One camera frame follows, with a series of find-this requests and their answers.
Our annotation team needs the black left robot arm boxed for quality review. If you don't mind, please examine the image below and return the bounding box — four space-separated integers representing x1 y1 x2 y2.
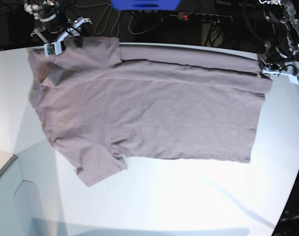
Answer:
242 0 299 76

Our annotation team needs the blue plastic box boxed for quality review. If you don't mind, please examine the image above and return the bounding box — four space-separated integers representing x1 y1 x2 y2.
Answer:
111 0 181 11

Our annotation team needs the grey table side panel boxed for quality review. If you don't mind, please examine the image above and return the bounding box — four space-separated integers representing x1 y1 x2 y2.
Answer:
0 156 39 236

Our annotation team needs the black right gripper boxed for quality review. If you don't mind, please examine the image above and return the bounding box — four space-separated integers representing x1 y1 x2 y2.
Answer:
24 0 73 34

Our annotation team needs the black power strip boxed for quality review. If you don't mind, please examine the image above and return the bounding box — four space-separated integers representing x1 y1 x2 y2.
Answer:
177 12 233 24

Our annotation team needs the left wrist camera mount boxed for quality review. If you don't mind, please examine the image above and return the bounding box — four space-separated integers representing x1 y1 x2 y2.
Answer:
261 64 299 85

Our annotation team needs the mauve grey t-shirt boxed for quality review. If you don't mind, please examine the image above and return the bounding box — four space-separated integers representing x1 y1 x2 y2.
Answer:
28 37 272 186

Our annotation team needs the white looped cable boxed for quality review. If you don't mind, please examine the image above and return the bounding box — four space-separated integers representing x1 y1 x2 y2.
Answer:
94 0 165 37

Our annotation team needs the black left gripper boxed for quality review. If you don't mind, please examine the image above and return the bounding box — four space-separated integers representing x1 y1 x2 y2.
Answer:
259 42 298 71

